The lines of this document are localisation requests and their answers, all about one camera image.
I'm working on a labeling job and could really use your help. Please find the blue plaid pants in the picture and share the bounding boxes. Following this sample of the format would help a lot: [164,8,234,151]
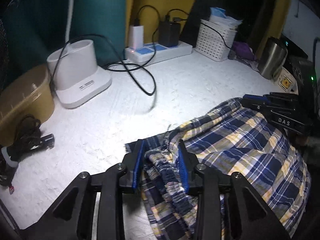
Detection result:
[140,98,311,239]

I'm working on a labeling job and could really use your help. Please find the cream bear mug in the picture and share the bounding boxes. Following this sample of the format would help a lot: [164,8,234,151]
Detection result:
[274,67,298,95]

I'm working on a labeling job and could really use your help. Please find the steel travel tumbler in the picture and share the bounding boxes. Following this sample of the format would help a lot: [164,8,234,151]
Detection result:
[258,37,288,80]

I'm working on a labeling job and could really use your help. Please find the purple cloth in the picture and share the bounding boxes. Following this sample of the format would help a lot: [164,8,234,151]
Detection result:
[232,41,257,61]

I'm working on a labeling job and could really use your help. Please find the black electronics box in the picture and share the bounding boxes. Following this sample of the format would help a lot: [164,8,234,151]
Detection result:
[280,34,317,88]

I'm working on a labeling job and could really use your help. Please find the white lattice basket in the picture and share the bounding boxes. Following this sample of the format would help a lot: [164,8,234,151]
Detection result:
[195,20,236,62]

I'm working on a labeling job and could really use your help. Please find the blue face masks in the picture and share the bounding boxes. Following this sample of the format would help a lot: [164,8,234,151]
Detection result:
[209,7,242,30]

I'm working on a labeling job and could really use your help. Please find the black power adapter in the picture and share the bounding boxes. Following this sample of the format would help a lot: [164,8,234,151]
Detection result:
[158,15,181,48]

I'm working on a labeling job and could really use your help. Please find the white power strip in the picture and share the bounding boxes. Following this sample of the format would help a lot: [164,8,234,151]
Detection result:
[125,41,193,65]

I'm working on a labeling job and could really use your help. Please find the brown lidded container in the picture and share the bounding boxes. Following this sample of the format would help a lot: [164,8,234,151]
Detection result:
[1,64,55,146]

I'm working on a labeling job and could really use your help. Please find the white usb charger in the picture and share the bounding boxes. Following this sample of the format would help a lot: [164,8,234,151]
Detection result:
[128,18,144,50]

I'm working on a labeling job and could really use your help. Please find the yellow curtain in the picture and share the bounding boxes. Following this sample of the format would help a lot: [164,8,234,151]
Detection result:
[125,0,203,47]

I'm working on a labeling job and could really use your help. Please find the white desk lamp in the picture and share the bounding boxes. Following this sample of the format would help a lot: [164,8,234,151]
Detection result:
[47,0,112,108]

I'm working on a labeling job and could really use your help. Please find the teal curtain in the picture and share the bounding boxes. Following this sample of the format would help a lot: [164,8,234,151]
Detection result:
[1,0,126,82]

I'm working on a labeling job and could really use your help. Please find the coiled black cable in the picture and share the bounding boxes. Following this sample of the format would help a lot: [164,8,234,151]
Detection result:
[0,114,55,188]

